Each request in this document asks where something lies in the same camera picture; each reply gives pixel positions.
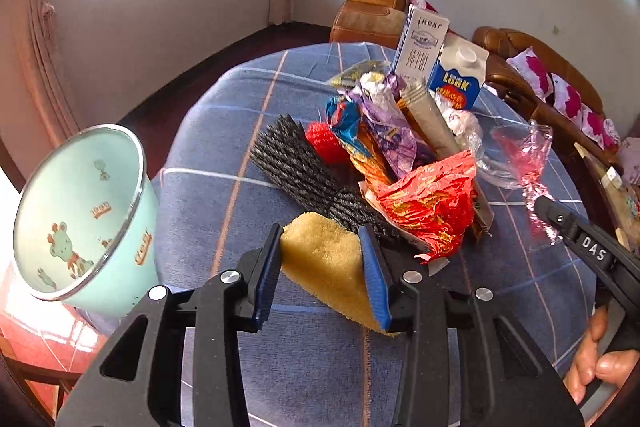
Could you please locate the dark yellow-edged packet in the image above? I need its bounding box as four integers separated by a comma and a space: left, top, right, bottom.
327, 59, 393, 88

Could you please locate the blue orange snack wrapper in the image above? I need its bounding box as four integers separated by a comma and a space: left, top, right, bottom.
325, 96, 396, 188

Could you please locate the black foam net sleeve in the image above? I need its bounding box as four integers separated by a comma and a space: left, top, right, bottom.
248, 114, 406, 253

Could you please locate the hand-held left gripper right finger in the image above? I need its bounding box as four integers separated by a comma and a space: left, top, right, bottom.
357, 223, 586, 427

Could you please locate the blue plaid tablecloth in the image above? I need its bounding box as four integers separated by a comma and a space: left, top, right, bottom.
80, 42, 608, 427

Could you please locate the clear plastic bag red print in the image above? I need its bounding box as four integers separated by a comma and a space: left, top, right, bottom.
490, 119, 563, 243

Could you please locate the wooden chair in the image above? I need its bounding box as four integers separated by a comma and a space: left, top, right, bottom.
0, 337, 81, 423

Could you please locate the tall white milk carton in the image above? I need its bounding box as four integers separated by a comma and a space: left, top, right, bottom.
390, 4, 451, 90

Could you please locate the purple snack wrapper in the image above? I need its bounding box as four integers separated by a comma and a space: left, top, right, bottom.
357, 74, 436, 180

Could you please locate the beige stick packet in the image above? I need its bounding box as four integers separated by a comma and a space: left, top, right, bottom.
397, 84, 493, 240

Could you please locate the pink curtain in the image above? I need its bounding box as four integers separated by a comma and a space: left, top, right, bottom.
12, 0, 83, 135

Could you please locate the red foam net sleeve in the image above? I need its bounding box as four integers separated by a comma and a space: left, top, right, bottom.
304, 122, 346, 165

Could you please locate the red crumpled snack wrapper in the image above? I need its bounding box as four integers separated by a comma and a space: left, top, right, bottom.
372, 149, 478, 265

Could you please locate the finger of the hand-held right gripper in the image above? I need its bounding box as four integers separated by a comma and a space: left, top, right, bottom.
534, 196, 581, 240

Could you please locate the person's right hand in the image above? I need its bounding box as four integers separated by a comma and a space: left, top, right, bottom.
562, 306, 640, 408

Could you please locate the mint green cartoon bin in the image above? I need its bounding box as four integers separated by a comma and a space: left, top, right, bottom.
11, 124, 161, 320

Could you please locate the brown leather armchair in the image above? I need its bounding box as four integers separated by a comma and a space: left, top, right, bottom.
329, 0, 408, 45

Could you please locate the blue white gable carton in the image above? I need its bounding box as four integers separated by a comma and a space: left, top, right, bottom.
427, 32, 490, 110

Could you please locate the brown leather sofa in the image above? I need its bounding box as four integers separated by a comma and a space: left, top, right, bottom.
472, 27, 621, 158

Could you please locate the yellow sponge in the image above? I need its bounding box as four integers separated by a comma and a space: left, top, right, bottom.
279, 212, 401, 337

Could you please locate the pink white pillow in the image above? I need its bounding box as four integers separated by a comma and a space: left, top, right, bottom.
507, 48, 553, 102
404, 0, 441, 15
550, 74, 621, 152

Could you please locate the crumpled clear plastic bag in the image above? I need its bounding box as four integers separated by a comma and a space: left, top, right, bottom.
440, 104, 501, 178

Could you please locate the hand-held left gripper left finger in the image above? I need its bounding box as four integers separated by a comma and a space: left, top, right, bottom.
55, 223, 286, 427

